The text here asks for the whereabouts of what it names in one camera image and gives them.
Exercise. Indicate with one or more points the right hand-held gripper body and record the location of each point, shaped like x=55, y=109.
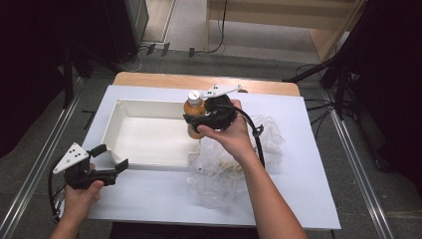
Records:
x=219, y=113

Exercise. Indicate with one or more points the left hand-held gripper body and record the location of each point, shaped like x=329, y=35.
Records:
x=83, y=174

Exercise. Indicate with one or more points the orange juice bottle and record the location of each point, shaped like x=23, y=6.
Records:
x=194, y=108

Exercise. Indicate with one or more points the white plastic bin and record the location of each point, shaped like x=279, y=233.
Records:
x=149, y=136

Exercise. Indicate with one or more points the clear plastic bag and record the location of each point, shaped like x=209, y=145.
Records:
x=215, y=179

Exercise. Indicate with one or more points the person's left hand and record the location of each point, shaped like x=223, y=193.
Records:
x=79, y=200

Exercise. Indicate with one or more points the person's right hand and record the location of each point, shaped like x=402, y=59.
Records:
x=232, y=136

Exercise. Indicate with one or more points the white table board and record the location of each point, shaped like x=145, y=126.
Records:
x=149, y=195

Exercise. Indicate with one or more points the wooden table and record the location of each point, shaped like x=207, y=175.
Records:
x=159, y=80

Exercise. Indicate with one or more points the black metal stand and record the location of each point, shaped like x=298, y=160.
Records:
x=68, y=79

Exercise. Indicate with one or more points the small black floor block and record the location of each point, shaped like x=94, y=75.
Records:
x=151, y=48
x=165, y=49

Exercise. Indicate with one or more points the person's dark clothing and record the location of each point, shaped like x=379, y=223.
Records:
x=185, y=232

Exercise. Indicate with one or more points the black curtain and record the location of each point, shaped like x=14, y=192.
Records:
x=30, y=66
x=391, y=83

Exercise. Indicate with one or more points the light wooden furniture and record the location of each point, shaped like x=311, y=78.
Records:
x=275, y=15

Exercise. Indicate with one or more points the black cabinet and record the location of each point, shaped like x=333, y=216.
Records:
x=126, y=26

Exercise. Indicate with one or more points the black tripod stand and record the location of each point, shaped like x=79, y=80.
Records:
x=331, y=73

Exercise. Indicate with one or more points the aluminium floor rail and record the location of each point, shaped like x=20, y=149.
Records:
x=36, y=166
x=365, y=189

